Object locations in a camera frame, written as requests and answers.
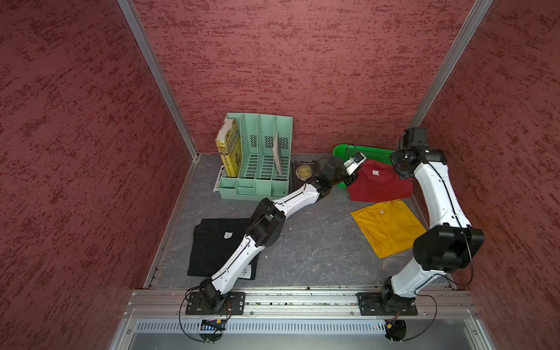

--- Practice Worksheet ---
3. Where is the green plastic basket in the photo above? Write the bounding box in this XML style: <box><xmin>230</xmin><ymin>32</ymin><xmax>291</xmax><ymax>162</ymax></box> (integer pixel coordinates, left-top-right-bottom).
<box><xmin>332</xmin><ymin>144</ymin><xmax>394</xmax><ymax>169</ymax></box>

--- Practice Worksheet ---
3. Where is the red t-shirt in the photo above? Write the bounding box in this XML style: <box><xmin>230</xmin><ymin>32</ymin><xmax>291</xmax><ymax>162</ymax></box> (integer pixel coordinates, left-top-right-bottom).
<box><xmin>347</xmin><ymin>160</ymin><xmax>414</xmax><ymax>203</ymax></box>

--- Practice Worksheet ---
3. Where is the yellow t-shirt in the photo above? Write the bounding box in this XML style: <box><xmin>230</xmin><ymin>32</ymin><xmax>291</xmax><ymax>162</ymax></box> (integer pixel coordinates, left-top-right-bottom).
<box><xmin>351</xmin><ymin>200</ymin><xmax>427</xmax><ymax>259</ymax></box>

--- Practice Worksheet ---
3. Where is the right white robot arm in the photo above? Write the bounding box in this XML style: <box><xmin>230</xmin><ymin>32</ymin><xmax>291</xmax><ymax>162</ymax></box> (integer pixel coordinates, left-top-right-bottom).
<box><xmin>379</xmin><ymin>147</ymin><xmax>485</xmax><ymax>311</ymax></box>

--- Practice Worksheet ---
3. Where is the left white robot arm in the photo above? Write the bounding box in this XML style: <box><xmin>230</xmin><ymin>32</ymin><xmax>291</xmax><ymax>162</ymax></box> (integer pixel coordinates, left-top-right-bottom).
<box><xmin>199</xmin><ymin>166</ymin><xmax>360</xmax><ymax>314</ymax></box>

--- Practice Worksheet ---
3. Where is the black book with gold cover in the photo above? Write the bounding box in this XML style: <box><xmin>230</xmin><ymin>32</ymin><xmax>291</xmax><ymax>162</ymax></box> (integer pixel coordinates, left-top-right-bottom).
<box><xmin>290</xmin><ymin>160</ymin><xmax>321</xmax><ymax>192</ymax></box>

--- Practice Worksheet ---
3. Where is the thin grey book in organizer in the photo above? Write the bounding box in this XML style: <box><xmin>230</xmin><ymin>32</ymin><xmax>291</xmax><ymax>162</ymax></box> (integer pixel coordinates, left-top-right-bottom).
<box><xmin>273</xmin><ymin>131</ymin><xmax>284</xmax><ymax>174</ymax></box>

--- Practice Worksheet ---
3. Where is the mint green file organizer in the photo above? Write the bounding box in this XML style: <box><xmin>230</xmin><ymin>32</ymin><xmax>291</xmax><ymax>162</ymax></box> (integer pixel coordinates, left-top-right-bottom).
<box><xmin>219</xmin><ymin>113</ymin><xmax>293</xmax><ymax>201</ymax></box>

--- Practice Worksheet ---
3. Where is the yellow book in organizer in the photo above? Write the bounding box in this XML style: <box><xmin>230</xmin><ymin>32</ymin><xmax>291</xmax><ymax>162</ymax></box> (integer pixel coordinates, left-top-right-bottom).
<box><xmin>215</xmin><ymin>118</ymin><xmax>242</xmax><ymax>178</ymax></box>

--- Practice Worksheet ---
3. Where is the paper under organizer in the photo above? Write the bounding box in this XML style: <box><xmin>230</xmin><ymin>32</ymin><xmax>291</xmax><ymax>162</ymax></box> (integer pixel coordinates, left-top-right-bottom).
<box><xmin>212</xmin><ymin>166</ymin><xmax>225</xmax><ymax>193</ymax></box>

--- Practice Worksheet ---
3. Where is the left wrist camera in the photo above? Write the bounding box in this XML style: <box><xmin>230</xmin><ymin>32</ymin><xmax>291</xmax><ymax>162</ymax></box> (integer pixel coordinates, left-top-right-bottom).
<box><xmin>344</xmin><ymin>153</ymin><xmax>367</xmax><ymax>175</ymax></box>

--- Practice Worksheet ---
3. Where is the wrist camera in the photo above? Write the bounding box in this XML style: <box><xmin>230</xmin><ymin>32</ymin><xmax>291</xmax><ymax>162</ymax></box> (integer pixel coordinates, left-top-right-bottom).
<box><xmin>400</xmin><ymin>128</ymin><xmax>429</xmax><ymax>150</ymax></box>
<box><xmin>344</xmin><ymin>153</ymin><xmax>367</xmax><ymax>175</ymax></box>

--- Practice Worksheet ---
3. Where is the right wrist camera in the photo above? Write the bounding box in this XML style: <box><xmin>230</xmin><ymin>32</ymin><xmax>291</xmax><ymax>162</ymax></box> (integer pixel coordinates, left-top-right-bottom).
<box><xmin>400</xmin><ymin>128</ymin><xmax>429</xmax><ymax>150</ymax></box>

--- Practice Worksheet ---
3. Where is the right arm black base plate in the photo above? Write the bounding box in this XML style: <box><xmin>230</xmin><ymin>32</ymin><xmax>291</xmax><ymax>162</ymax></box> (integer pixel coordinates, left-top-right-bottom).
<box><xmin>356</xmin><ymin>293</ymin><xmax>418</xmax><ymax>316</ymax></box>

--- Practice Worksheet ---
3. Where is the right base cable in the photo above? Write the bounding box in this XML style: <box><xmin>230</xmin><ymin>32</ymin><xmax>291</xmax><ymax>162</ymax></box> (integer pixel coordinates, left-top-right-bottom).
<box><xmin>384</xmin><ymin>294</ymin><xmax>438</xmax><ymax>343</ymax></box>

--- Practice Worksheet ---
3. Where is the base cable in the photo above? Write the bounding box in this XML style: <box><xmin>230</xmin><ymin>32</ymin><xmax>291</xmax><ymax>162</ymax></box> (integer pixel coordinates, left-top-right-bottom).
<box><xmin>384</xmin><ymin>294</ymin><xmax>438</xmax><ymax>343</ymax></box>
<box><xmin>177</xmin><ymin>288</ymin><xmax>233</xmax><ymax>343</ymax></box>

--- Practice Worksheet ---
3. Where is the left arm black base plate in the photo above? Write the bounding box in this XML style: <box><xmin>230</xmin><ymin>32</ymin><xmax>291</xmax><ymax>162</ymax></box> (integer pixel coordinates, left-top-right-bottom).
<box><xmin>183</xmin><ymin>290</ymin><xmax>246</xmax><ymax>316</ymax></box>

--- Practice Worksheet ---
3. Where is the right aluminium corner post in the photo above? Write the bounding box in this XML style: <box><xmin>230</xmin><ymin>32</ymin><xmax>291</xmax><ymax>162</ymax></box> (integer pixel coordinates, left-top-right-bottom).
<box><xmin>408</xmin><ymin>0</ymin><xmax>494</xmax><ymax>128</ymax></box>

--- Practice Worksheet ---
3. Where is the aluminium corner post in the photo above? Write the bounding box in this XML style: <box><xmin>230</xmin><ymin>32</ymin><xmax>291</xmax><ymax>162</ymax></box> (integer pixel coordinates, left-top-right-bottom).
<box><xmin>408</xmin><ymin>0</ymin><xmax>494</xmax><ymax>128</ymax></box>
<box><xmin>118</xmin><ymin>0</ymin><xmax>200</xmax><ymax>161</ymax></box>

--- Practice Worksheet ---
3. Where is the left base cable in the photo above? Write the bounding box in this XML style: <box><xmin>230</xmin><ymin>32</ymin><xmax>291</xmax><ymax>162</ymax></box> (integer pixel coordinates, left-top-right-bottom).
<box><xmin>177</xmin><ymin>288</ymin><xmax>233</xmax><ymax>343</ymax></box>

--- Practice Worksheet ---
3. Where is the aluminium front rail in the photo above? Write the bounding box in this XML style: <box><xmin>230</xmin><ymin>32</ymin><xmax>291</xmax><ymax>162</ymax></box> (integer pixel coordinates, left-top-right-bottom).
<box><xmin>124</xmin><ymin>286</ymin><xmax>481</xmax><ymax>319</ymax></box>

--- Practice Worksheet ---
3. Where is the left aluminium corner post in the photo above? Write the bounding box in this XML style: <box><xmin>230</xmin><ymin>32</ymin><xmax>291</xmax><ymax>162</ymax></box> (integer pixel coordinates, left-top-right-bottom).
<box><xmin>118</xmin><ymin>0</ymin><xmax>200</xmax><ymax>161</ymax></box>

